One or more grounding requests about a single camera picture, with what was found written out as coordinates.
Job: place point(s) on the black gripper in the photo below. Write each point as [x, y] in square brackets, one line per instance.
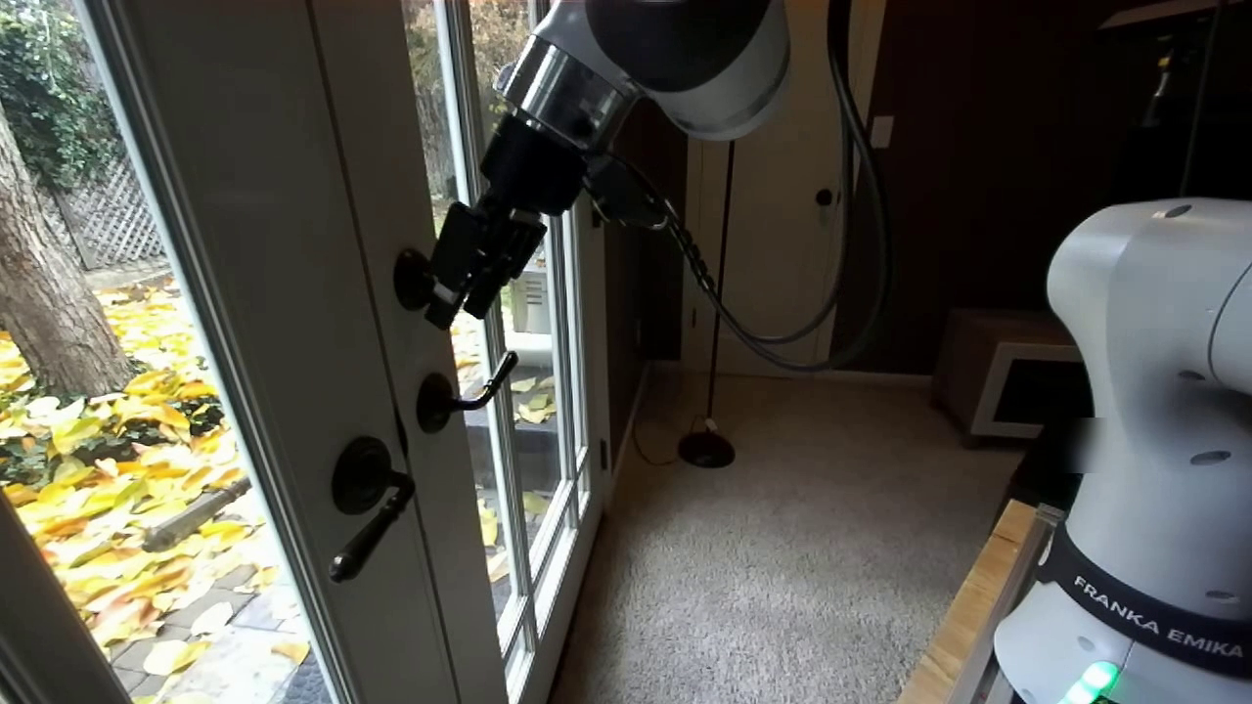
[533, 164]

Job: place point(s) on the black deadbolt thumb-turn lock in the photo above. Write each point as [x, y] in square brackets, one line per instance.
[409, 281]

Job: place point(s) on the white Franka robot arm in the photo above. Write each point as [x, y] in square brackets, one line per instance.
[1149, 394]

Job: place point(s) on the small black door lever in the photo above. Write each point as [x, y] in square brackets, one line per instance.
[435, 400]

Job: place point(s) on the white door with deadbolt lock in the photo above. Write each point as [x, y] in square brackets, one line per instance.
[554, 432]

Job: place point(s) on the white door with large lever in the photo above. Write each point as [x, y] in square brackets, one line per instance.
[261, 328]

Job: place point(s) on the large black door lever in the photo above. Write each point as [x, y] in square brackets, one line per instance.
[356, 473]

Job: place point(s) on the dark interior door knob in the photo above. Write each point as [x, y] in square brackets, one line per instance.
[821, 198]

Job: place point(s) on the black floor lamp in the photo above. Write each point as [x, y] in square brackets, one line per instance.
[704, 449]

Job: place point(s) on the lattice fence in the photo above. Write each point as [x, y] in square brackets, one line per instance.
[109, 222]

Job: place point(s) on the tree trunk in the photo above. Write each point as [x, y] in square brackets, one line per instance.
[60, 301]

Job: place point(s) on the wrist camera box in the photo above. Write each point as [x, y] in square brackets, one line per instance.
[627, 198]

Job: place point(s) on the white light switch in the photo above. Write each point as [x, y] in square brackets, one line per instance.
[880, 131]

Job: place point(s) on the brown box with white frame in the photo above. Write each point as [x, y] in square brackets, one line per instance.
[1018, 379]

